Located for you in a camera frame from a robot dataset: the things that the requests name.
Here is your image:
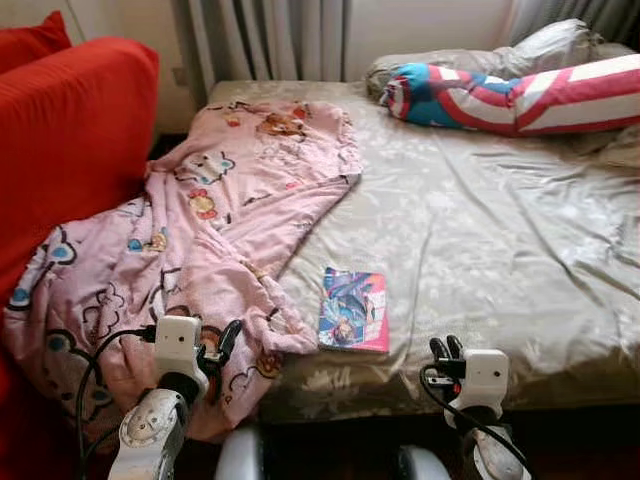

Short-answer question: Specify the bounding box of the red white blue bolster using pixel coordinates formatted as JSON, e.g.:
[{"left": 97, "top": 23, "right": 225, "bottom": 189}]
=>
[{"left": 380, "top": 52, "right": 640, "bottom": 138}]

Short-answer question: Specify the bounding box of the silver robot right leg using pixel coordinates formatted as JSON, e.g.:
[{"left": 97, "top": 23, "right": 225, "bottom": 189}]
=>
[{"left": 395, "top": 443, "right": 451, "bottom": 480}]

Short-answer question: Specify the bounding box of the colourful comic book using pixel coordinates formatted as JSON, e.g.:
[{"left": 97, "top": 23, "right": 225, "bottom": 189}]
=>
[{"left": 317, "top": 266, "right": 391, "bottom": 354}]

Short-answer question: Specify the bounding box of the large red sofa cushion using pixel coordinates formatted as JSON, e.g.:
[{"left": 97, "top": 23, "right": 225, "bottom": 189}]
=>
[{"left": 0, "top": 37, "right": 161, "bottom": 480}]

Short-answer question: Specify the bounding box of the pink cartoon print blanket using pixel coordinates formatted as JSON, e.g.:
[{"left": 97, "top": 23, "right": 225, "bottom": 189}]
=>
[{"left": 0, "top": 97, "right": 366, "bottom": 446}]

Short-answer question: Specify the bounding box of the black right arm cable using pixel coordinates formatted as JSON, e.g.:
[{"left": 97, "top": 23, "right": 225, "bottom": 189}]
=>
[{"left": 418, "top": 368, "right": 531, "bottom": 480}]

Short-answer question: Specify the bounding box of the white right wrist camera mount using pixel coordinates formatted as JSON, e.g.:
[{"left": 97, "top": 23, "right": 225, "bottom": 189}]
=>
[{"left": 455, "top": 348, "right": 511, "bottom": 411}]

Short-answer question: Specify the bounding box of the silver robot leg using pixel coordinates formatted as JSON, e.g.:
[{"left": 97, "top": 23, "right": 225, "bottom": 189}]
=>
[
  {"left": 395, "top": 443, "right": 451, "bottom": 480},
  {"left": 215, "top": 425, "right": 266, "bottom": 480}
]

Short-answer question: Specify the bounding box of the small beige white-edged pillow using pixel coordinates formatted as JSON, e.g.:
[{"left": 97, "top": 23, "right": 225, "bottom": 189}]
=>
[{"left": 588, "top": 122, "right": 640, "bottom": 169}]

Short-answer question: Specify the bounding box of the grey curtain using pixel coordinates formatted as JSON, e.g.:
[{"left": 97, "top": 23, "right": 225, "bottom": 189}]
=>
[
  {"left": 505, "top": 0, "right": 640, "bottom": 49},
  {"left": 185, "top": 0, "right": 346, "bottom": 96}
]

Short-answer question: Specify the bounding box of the beige floral bedsheet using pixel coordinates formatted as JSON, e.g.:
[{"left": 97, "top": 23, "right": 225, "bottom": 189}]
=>
[{"left": 205, "top": 78, "right": 640, "bottom": 426}]

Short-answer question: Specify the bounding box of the small red cushion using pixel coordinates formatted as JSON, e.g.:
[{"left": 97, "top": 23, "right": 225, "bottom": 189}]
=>
[{"left": 0, "top": 10, "right": 73, "bottom": 76}]

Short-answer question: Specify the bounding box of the crumpled beige cloth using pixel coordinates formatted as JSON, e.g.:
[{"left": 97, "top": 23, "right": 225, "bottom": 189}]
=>
[{"left": 508, "top": 18, "right": 606, "bottom": 73}]

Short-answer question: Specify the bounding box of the silver robot left leg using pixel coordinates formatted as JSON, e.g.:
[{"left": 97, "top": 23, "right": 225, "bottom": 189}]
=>
[{"left": 215, "top": 425, "right": 266, "bottom": 480}]

